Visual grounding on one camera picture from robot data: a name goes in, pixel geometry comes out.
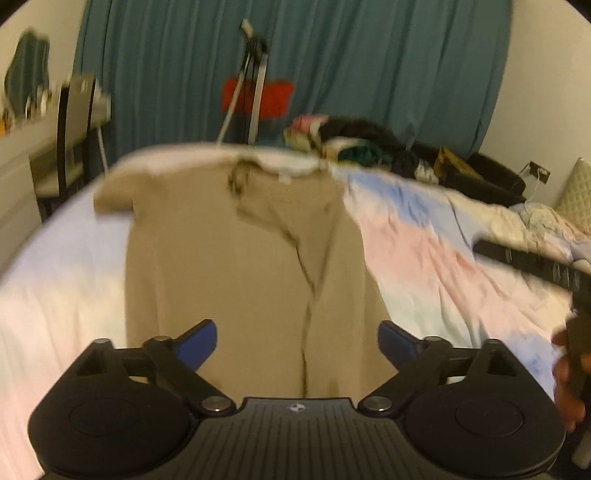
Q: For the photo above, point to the black armchair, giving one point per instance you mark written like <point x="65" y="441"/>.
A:
<point x="500" y="185"/>

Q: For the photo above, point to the tan khaki jacket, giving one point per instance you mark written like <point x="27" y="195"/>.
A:
<point x="277" y="264"/>

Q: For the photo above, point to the white vanity desk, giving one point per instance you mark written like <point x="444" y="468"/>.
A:
<point x="20" y="215"/>

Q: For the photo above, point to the pile of mixed clothes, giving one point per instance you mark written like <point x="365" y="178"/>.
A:
<point x="360" y="142"/>

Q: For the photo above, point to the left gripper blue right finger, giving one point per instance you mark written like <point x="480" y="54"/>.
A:
<point x="420" y="364"/>

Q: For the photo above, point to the red cloth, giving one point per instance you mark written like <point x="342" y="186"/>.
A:
<point x="275" y="99"/>

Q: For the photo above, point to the pastel bed duvet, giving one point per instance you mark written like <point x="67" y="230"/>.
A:
<point x="65" y="288"/>

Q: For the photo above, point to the grey black chair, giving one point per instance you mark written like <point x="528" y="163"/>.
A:
<point x="57" y="173"/>

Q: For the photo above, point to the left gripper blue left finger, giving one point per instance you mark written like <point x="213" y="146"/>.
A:
<point x="175" y="363"/>

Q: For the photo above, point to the quilted green pillow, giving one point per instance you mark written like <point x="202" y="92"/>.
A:
<point x="574" y="204"/>

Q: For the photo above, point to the garment steamer stand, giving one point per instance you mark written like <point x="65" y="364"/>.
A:
<point x="254" y="66"/>

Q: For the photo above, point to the teal curtain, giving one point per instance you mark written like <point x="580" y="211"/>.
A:
<point x="430" y="71"/>

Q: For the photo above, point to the wavy teal framed mirror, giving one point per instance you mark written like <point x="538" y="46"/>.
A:
<point x="27" y="72"/>

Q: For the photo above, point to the person's hand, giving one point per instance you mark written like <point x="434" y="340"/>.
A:
<point x="572" y="409"/>

